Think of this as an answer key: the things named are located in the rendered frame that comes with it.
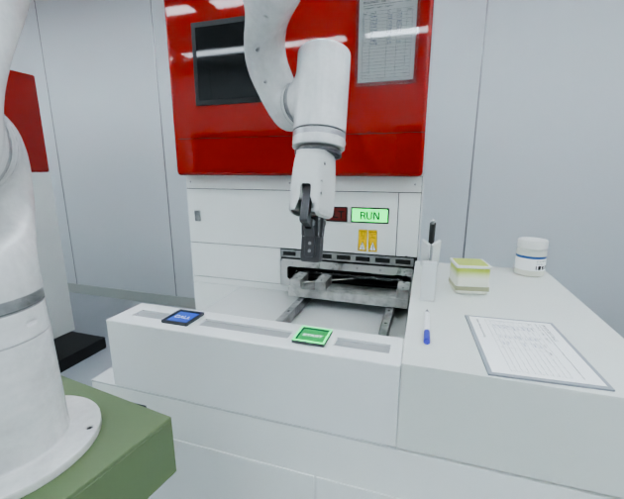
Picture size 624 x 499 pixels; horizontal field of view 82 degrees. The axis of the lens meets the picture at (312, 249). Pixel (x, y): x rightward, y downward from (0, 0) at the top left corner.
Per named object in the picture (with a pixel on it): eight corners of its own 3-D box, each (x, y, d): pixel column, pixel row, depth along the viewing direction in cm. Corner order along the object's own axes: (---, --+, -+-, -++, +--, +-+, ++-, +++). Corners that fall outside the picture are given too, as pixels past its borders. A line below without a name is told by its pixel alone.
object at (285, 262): (281, 283, 126) (281, 256, 124) (411, 296, 113) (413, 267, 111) (280, 284, 125) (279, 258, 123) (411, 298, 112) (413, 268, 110)
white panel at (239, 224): (197, 279, 140) (189, 174, 131) (414, 302, 116) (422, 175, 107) (192, 281, 137) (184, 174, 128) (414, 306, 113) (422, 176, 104)
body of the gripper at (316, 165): (306, 154, 63) (301, 219, 63) (284, 138, 53) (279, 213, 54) (348, 154, 61) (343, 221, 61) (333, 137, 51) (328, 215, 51)
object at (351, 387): (148, 361, 80) (141, 302, 77) (400, 410, 64) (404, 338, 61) (113, 384, 72) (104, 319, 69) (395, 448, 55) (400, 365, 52)
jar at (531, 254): (510, 269, 101) (515, 236, 99) (539, 271, 99) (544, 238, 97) (516, 276, 94) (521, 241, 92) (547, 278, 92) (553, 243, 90)
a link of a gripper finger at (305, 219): (308, 171, 55) (315, 199, 59) (294, 205, 50) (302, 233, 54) (316, 171, 55) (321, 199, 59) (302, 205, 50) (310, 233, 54)
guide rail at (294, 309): (307, 296, 121) (307, 287, 121) (313, 297, 121) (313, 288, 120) (233, 375, 75) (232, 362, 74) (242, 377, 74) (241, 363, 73)
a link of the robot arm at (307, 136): (303, 143, 63) (302, 159, 63) (284, 126, 54) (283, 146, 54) (351, 142, 60) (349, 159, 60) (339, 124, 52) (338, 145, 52)
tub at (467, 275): (447, 283, 88) (449, 256, 87) (479, 285, 87) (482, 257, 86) (454, 294, 81) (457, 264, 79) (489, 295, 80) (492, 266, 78)
